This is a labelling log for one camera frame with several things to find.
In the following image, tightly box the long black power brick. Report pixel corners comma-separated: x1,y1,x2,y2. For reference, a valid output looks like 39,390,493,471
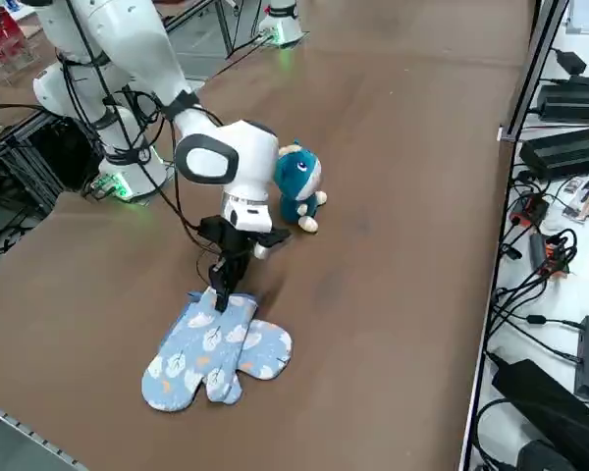
518,125,589,181
537,82,589,124

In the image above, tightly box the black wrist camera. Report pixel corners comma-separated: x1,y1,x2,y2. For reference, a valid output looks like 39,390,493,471
252,227,294,260

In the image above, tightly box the black cable with ferrite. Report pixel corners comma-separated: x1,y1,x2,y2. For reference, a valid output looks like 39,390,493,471
488,287,583,367

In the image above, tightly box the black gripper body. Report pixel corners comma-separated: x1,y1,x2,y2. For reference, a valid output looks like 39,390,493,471
198,215,257,261

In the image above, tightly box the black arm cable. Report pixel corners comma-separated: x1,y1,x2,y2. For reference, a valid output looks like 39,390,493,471
58,0,227,276

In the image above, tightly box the small black power adapter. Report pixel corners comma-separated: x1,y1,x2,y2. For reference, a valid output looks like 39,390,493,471
554,48,588,75

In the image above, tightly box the blue cloud-print oven mitt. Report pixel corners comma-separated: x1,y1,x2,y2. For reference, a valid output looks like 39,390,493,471
238,318,295,382
140,287,261,412

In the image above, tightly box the black and orange connector box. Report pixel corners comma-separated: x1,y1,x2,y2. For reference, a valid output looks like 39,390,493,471
509,193,551,228
528,233,573,279

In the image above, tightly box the printed paper card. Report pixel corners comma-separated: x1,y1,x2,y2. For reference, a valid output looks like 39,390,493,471
562,171,589,222

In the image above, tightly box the aluminium frame post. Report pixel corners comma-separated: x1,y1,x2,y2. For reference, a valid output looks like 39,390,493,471
497,0,570,143

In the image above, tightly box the clear shelf with red packets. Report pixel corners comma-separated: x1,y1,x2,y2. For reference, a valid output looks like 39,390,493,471
0,9,40,85

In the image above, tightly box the metal table edge rail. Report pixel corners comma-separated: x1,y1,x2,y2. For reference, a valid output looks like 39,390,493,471
0,395,87,471

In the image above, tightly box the small blue plush doll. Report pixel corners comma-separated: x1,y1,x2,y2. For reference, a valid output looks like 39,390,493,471
273,140,329,235

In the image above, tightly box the black support frame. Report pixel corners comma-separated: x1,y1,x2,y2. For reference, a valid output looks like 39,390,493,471
0,100,104,217

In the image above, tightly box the large black device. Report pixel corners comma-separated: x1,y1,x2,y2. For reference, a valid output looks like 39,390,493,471
490,358,589,471

